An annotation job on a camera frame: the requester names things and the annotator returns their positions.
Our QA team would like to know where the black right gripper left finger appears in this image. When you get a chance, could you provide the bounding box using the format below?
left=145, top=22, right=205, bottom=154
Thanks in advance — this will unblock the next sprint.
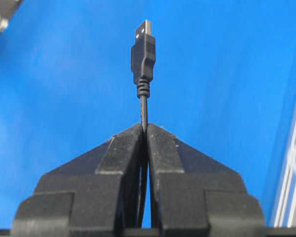
left=12, top=124, right=143, bottom=237

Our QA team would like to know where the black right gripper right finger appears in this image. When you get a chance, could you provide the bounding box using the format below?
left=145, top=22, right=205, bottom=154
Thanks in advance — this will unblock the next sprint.
left=147, top=124, right=265, bottom=237

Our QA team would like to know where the black USB cable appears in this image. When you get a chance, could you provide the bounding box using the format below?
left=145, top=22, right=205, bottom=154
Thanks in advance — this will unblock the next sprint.
left=130, top=19, right=156, bottom=229

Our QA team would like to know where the blue table cloth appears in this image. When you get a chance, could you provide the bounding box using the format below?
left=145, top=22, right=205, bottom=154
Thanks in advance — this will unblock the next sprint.
left=0, top=0, right=296, bottom=229

